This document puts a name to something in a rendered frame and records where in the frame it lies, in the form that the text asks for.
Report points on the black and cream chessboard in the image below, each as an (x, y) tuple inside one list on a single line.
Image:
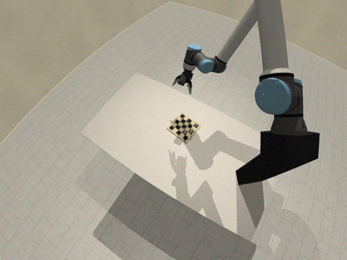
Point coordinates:
[(184, 122)]

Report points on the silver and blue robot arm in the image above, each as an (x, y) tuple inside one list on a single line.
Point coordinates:
[(278, 92)]

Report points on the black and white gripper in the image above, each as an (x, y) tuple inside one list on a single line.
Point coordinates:
[(189, 85)]

